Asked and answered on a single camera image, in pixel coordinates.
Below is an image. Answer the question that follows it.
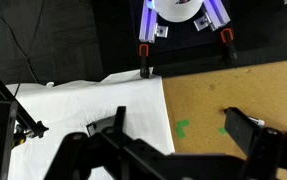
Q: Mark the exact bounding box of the aluminium extrusion bar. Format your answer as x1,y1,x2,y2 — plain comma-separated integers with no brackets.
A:
202,0,232,32
138,0,159,44

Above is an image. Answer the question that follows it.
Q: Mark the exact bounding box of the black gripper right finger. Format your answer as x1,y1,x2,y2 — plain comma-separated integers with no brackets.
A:
224,106,287,180

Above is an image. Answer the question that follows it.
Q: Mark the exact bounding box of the L-shaped green tape mark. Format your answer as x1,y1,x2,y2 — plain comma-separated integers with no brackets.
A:
175,119,191,140

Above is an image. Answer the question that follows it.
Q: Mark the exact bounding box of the black clamp with orange handle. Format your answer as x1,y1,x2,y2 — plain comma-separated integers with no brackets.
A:
219,28,238,65
138,43,152,80

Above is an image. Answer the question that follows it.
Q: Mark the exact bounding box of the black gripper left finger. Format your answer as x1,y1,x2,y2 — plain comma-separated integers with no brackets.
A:
44,105,171,180

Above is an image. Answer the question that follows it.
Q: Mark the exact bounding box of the silver corner bracket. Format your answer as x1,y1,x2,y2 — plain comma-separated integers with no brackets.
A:
193,16,213,32
154,24,170,39

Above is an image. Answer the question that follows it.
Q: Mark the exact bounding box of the thin black cable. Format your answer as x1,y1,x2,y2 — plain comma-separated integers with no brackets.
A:
0,0,47,98

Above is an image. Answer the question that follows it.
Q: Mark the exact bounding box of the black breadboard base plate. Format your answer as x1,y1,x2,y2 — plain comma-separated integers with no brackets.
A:
129,0,233,53

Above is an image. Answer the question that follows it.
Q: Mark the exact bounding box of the white cloth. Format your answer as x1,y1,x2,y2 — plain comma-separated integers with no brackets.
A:
0,69,176,180

